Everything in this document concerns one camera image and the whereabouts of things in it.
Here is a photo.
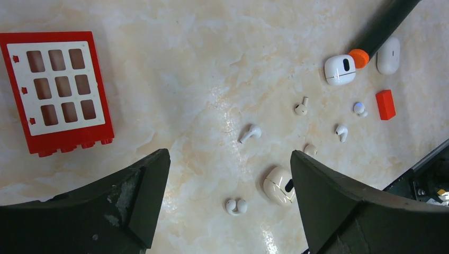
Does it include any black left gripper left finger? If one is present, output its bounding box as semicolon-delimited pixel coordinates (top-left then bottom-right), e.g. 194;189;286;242
1;148;170;253

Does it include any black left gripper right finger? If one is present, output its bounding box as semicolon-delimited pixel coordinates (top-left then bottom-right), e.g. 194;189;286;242
290;150;448;253

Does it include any white stem earbud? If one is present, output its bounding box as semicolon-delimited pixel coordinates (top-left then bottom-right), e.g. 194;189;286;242
335;124;348;143
239;124;262;143

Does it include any white clip earbud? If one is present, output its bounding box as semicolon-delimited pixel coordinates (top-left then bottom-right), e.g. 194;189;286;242
225;199;248;216
353;102;368;117

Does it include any white charging case gold trim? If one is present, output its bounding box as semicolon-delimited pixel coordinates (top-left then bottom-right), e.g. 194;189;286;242
324;55;356;86

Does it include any beige charging case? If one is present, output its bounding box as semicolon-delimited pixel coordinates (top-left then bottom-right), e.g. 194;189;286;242
263;166;295;207

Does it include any white oval charging case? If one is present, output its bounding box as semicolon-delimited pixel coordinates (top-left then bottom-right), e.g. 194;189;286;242
376;37;401;75

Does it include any small beige earbud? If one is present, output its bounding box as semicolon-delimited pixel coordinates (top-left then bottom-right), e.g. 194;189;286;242
303;143;318;157

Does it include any beige stem earbud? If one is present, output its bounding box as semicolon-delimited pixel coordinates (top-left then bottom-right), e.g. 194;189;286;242
294;96;309;116

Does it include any red rectangular block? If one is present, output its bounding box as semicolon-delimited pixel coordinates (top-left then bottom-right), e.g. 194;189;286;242
375;89;396;121

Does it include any red white grid block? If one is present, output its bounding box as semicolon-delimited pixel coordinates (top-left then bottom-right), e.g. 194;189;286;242
1;31;114;157

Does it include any black marker orange cap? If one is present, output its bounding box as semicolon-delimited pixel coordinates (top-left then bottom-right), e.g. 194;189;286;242
348;0;420;69

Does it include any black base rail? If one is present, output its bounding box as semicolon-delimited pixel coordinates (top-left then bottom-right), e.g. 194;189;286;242
383;140;448;207

